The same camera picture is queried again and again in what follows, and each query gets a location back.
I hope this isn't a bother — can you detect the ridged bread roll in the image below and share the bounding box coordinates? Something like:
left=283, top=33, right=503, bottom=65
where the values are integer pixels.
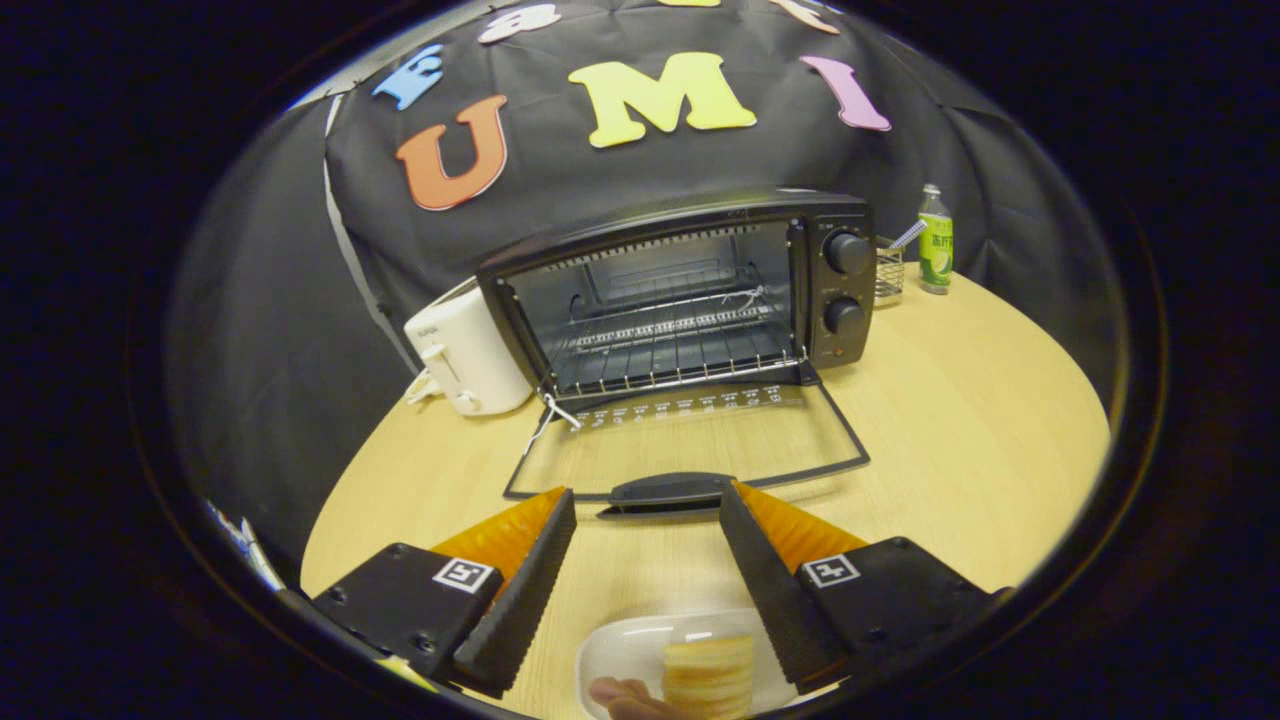
left=662, top=634, right=755, bottom=720

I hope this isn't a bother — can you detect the wire mesh holder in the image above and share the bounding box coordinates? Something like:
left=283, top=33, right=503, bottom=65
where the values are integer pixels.
left=874, top=236, right=906, bottom=301

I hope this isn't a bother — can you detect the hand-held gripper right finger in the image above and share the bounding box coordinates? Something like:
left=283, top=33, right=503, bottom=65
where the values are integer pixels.
left=718, top=481, right=1011, bottom=696

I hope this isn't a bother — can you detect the black toaster oven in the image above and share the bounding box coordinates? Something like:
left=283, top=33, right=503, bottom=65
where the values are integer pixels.
left=476, top=188, right=879, bottom=518

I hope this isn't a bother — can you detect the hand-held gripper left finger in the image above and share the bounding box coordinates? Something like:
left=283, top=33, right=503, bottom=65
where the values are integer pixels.
left=310, top=487, right=579, bottom=699

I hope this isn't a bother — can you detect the white pop-up toaster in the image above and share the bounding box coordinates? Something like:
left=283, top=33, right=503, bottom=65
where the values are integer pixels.
left=403, top=277, right=534, bottom=417

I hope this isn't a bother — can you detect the white rectangular plate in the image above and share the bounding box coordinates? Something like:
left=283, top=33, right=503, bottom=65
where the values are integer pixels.
left=575, top=608, right=801, bottom=720

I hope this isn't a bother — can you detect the green drink bottle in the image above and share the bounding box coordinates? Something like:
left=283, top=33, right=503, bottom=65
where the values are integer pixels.
left=917, top=184, right=954, bottom=296

